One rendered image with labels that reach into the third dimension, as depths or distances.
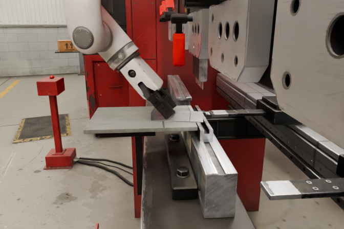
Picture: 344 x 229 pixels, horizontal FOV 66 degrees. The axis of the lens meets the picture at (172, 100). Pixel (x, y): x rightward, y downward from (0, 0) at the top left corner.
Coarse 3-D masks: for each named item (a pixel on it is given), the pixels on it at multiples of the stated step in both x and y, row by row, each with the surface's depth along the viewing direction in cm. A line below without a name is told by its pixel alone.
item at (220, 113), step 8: (264, 96) 77; (272, 96) 77; (256, 104) 78; (264, 104) 73; (272, 104) 70; (216, 112) 72; (224, 112) 72; (232, 112) 72; (240, 112) 72; (248, 112) 72; (256, 112) 72; (264, 112) 72; (272, 112) 68; (280, 112) 67; (272, 120) 68; (280, 120) 68; (288, 120) 68; (296, 120) 68
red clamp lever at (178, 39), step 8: (176, 16) 49; (184, 16) 49; (176, 24) 50; (176, 32) 50; (176, 40) 50; (184, 40) 50; (176, 48) 50; (184, 48) 51; (176, 56) 51; (184, 56) 51; (176, 64) 51
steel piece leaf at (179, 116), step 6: (150, 114) 66; (156, 114) 71; (174, 114) 71; (180, 114) 71; (186, 114) 71; (150, 120) 67; (156, 120) 67; (162, 120) 67; (168, 120) 67; (174, 120) 67; (180, 120) 67; (186, 120) 67
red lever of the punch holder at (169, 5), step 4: (168, 0) 72; (172, 0) 72; (168, 4) 71; (172, 4) 71; (168, 8) 70; (172, 8) 70; (168, 12) 69; (172, 12) 69; (176, 12) 69; (168, 16) 69
